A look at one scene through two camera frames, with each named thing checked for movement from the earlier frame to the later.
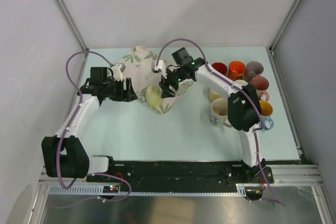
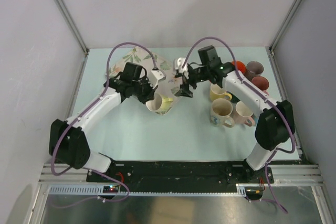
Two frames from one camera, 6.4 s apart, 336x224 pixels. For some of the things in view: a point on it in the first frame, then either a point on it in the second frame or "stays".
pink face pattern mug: [261, 84] stays
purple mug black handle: [253, 68] stays
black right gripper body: [173, 78] -> [198, 75]
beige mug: [219, 113] stays
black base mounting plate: [185, 172] stays
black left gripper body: [115, 92] -> [143, 89]
